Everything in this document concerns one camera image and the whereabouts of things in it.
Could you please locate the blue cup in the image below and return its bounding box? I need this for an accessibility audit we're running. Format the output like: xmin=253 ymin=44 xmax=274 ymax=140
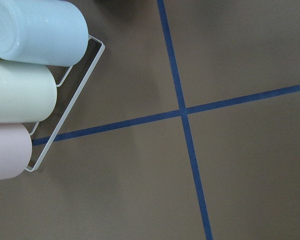
xmin=0 ymin=0 xmax=88 ymax=67

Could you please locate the white wire cup rack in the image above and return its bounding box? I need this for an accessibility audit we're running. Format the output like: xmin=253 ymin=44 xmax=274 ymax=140
xmin=25 ymin=35 xmax=105 ymax=172

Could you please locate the white cup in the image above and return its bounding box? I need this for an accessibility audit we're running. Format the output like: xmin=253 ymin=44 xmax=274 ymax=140
xmin=0 ymin=60 xmax=57 ymax=124

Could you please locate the pink cup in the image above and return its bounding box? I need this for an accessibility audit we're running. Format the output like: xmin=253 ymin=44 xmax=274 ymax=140
xmin=0 ymin=123 xmax=32 ymax=180

